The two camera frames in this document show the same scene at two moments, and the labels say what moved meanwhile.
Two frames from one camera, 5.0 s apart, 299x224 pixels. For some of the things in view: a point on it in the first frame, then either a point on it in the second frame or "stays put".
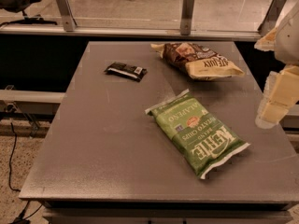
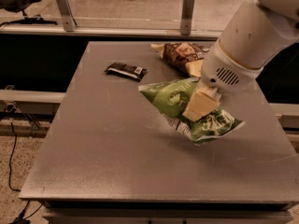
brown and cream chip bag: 197,62 stays put
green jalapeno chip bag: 195,131 → 170,98
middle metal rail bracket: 187,13 stays put
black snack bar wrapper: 125,70 stays put
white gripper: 288,42 → 224,68
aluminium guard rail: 130,33 stays put
